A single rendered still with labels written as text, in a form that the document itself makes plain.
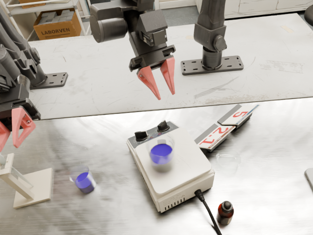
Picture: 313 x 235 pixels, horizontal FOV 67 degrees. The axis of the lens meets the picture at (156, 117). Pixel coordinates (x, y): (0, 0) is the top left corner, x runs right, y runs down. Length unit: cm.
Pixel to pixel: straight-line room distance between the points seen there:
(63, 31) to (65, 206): 226
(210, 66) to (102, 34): 40
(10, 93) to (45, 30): 214
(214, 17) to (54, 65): 61
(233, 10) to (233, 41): 205
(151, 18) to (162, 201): 34
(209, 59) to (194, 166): 41
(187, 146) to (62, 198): 30
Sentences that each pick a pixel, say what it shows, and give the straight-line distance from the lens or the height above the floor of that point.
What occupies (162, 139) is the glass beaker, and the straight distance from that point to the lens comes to 45.
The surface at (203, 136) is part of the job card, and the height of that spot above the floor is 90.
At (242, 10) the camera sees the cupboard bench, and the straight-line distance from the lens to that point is 304.
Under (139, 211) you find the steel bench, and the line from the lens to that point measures 54.
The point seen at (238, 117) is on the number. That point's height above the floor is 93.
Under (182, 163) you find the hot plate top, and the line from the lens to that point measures 47.
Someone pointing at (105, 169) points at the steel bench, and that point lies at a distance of 60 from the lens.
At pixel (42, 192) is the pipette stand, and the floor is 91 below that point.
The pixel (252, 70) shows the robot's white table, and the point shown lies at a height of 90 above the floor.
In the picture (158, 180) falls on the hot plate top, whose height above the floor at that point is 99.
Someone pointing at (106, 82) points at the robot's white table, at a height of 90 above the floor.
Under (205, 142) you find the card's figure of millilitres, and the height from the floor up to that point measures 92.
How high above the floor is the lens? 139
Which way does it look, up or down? 48 degrees down
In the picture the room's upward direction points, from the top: 9 degrees counter-clockwise
